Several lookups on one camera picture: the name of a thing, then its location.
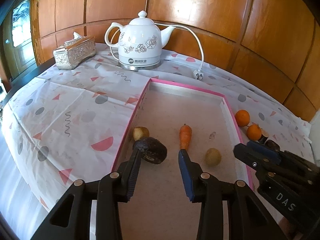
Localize orange carrot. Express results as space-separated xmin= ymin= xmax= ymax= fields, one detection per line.
xmin=179 ymin=124 xmax=192 ymax=151

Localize beige round fruit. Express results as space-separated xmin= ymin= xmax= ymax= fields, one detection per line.
xmin=132 ymin=127 xmax=150 ymax=141
xmin=204 ymin=148 xmax=222 ymax=166

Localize wooden panel cabinet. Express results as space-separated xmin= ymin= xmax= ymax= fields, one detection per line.
xmin=30 ymin=0 xmax=319 ymax=121

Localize orange tangerine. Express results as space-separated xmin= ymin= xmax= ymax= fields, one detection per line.
xmin=246 ymin=124 xmax=262 ymax=141
xmin=234 ymin=109 xmax=250 ymax=127

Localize orange tangerine front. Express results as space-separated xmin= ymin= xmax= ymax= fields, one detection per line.
xmin=246 ymin=124 xmax=262 ymax=141

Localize wooden framed glass door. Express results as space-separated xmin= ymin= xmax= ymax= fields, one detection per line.
xmin=1 ymin=0 xmax=37 ymax=90

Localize pink shallow tray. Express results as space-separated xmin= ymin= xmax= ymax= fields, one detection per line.
xmin=118 ymin=79 xmax=252 ymax=239

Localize white kettle power cord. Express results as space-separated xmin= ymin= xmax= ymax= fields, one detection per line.
xmin=109 ymin=22 xmax=205 ymax=81

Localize patterned white tablecloth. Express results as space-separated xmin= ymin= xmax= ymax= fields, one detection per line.
xmin=0 ymin=42 xmax=316 ymax=240

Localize small dark cut cylinder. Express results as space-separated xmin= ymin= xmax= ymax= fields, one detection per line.
xmin=258 ymin=129 xmax=269 ymax=144

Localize white ceramic electric kettle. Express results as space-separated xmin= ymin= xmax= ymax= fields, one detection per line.
xmin=104 ymin=10 xmax=175 ymax=71

